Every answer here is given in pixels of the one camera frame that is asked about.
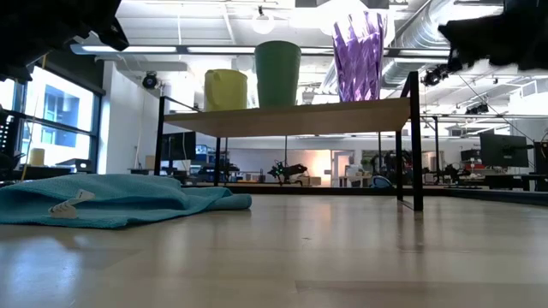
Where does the black computer monitor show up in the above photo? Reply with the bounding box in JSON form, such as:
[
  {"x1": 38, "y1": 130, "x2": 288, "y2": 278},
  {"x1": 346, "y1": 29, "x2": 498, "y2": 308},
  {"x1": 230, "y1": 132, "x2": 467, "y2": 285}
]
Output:
[
  {"x1": 160, "y1": 131, "x2": 198, "y2": 162},
  {"x1": 479, "y1": 133, "x2": 530, "y2": 169}
]

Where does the black metal table frame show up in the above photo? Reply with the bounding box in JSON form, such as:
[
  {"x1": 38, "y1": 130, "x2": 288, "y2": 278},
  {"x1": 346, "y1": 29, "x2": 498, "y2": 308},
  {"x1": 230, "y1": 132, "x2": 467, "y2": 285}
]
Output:
[{"x1": 182, "y1": 182, "x2": 548, "y2": 207}]

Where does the pale yellow cylinder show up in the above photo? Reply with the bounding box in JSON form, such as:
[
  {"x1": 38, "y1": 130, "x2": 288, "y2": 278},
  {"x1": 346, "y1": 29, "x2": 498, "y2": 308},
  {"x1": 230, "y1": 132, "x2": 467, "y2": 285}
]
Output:
[{"x1": 28, "y1": 147, "x2": 46, "y2": 168}]

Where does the tall purple ribbed cup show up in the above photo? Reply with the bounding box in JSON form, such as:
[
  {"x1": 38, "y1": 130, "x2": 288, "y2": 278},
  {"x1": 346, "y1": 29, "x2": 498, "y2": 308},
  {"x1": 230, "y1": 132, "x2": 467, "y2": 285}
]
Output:
[{"x1": 331, "y1": 10, "x2": 389, "y2": 104}]

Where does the teal blue cloth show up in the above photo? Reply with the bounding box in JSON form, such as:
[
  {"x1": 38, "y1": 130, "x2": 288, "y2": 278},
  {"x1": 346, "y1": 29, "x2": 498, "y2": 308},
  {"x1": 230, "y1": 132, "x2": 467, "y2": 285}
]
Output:
[{"x1": 0, "y1": 173, "x2": 253, "y2": 230}]

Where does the round black wall camera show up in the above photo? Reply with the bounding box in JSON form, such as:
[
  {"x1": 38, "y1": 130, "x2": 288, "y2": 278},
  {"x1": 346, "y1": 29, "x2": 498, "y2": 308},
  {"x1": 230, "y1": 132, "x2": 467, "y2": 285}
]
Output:
[{"x1": 141, "y1": 71, "x2": 159, "y2": 91}]

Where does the long fluorescent ceiling light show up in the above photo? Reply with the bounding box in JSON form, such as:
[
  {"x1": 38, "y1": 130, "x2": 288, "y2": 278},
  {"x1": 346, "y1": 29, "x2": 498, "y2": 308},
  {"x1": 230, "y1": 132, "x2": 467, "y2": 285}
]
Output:
[{"x1": 70, "y1": 42, "x2": 258, "y2": 56}]

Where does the wooden shelf with black legs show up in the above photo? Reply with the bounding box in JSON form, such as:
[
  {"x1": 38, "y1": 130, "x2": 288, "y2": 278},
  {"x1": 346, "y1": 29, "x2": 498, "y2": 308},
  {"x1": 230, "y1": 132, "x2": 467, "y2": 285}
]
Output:
[{"x1": 153, "y1": 70, "x2": 425, "y2": 213}]

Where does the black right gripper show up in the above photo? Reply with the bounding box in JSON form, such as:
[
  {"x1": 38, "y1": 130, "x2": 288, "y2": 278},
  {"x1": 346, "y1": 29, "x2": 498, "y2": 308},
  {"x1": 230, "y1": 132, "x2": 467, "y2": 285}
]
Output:
[{"x1": 437, "y1": 0, "x2": 548, "y2": 72}]

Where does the silver ceiling duct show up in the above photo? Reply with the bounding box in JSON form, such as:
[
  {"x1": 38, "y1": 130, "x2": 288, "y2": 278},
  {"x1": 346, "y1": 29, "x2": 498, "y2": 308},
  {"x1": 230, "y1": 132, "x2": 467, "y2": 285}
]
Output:
[{"x1": 320, "y1": 0, "x2": 506, "y2": 92}]

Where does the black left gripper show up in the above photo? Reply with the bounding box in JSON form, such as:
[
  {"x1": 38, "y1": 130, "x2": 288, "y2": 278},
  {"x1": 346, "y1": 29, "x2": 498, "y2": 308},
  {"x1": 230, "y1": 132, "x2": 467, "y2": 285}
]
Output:
[{"x1": 0, "y1": 0, "x2": 130, "y2": 85}]

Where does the yellow mug with handle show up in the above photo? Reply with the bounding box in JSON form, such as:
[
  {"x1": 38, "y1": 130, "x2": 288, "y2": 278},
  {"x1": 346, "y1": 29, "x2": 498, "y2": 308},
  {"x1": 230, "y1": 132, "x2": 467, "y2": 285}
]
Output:
[{"x1": 203, "y1": 68, "x2": 249, "y2": 113}]

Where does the round white ceiling lamp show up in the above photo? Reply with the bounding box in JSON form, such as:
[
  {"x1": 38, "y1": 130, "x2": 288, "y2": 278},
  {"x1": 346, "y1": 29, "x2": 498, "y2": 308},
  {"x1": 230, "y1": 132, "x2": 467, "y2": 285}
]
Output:
[{"x1": 251, "y1": 5, "x2": 277, "y2": 36}]

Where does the green plastic cup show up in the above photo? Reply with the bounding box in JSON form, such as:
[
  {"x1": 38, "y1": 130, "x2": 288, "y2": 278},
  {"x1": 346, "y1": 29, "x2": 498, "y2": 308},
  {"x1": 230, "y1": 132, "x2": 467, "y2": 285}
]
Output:
[{"x1": 253, "y1": 40, "x2": 303, "y2": 109}]

